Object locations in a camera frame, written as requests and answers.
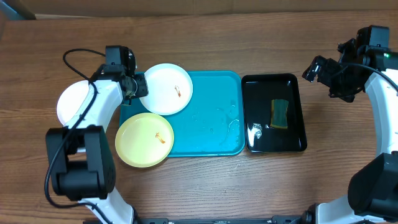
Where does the white plate with stain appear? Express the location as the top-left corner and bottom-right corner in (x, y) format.
(139, 63), (193, 115)

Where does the large white plate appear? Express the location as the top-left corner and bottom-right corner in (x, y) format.
(57, 80), (89, 124)

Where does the green yellow sponge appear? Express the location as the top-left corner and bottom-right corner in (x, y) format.
(270, 99), (289, 129)

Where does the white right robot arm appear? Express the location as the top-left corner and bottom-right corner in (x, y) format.
(302, 49), (397, 223)

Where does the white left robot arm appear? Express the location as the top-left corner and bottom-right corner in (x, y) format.
(44, 63), (148, 223)

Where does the black plastic tray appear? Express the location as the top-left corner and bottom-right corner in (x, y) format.
(241, 73), (307, 154)

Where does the teal plastic tray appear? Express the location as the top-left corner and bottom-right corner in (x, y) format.
(119, 70), (246, 158)

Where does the yellow plate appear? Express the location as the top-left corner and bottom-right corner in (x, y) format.
(115, 113), (174, 168)

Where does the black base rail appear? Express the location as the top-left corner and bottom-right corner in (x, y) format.
(133, 215), (313, 224)

